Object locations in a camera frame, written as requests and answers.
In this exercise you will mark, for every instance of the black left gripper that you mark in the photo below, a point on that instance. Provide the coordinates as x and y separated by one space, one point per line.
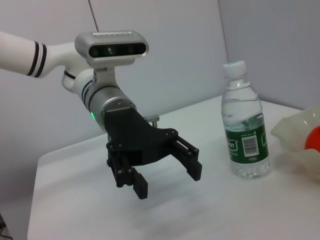
135 137

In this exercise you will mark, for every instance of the clear green-label water bottle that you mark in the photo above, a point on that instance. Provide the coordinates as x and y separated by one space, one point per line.
246 140

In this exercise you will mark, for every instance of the red soft ball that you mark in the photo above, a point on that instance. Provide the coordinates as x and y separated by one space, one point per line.
313 138

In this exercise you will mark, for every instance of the green glass fruit bowl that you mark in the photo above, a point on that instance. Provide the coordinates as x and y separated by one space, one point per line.
292 140

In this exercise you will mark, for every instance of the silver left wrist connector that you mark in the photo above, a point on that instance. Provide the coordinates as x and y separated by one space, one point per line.
153 120

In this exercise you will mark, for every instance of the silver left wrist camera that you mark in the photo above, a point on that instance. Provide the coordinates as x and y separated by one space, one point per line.
112 47

